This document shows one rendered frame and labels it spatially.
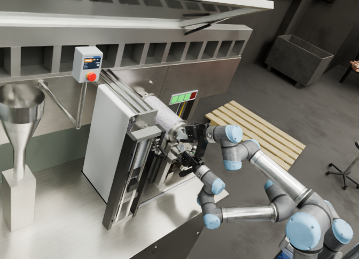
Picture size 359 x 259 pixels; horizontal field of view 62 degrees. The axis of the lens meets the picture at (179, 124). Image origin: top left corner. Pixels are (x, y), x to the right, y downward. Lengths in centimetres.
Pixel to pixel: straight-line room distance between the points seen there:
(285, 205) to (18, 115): 124
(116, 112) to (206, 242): 176
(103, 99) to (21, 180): 45
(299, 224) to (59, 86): 109
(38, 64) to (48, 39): 17
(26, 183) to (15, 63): 45
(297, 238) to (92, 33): 112
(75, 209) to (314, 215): 102
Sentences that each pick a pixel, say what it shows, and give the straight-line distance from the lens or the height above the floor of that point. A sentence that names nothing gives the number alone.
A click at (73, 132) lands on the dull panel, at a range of 159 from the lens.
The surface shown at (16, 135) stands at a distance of 108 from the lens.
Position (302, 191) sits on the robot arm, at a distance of 134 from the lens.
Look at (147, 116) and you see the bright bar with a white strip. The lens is 122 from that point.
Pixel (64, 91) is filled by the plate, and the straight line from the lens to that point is 141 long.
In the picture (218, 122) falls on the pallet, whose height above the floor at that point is 12.
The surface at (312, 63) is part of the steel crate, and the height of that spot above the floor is 59.
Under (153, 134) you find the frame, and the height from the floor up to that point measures 144.
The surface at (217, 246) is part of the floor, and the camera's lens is 278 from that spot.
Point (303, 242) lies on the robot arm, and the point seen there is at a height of 134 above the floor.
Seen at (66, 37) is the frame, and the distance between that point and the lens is 129.
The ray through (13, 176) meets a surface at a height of 118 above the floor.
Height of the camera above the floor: 211
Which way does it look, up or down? 33 degrees down
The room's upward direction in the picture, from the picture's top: 21 degrees clockwise
